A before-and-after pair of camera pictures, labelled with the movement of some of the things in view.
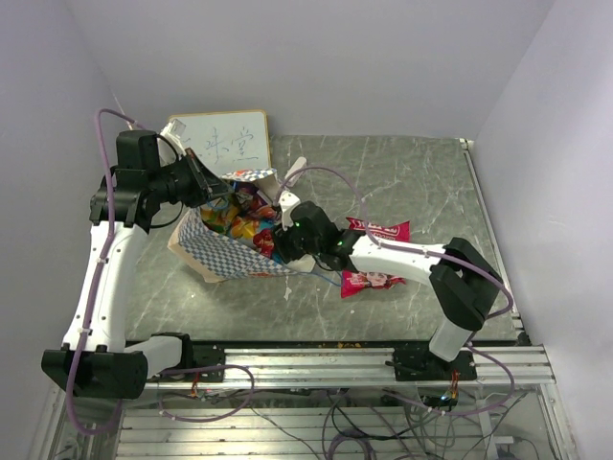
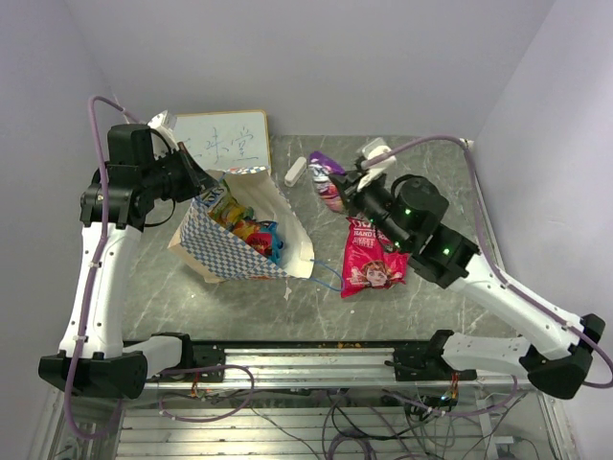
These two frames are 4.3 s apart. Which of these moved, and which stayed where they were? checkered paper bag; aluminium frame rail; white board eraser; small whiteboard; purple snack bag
Moved: checkered paper bag; purple snack bag
Stayed: small whiteboard; aluminium frame rail; white board eraser
